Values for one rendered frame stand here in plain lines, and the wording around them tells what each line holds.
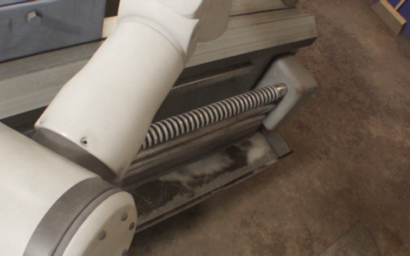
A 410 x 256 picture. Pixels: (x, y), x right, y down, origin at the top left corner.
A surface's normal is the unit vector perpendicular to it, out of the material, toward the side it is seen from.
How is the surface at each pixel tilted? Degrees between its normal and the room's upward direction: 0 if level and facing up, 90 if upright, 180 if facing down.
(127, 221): 76
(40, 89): 36
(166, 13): 58
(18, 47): 90
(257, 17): 0
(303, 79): 0
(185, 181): 0
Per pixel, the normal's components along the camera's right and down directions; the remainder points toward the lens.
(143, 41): 0.25, -0.32
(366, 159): 0.30, -0.52
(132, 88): 0.63, -0.18
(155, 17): -0.14, 0.32
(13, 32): 0.51, 0.80
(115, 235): 0.90, 0.38
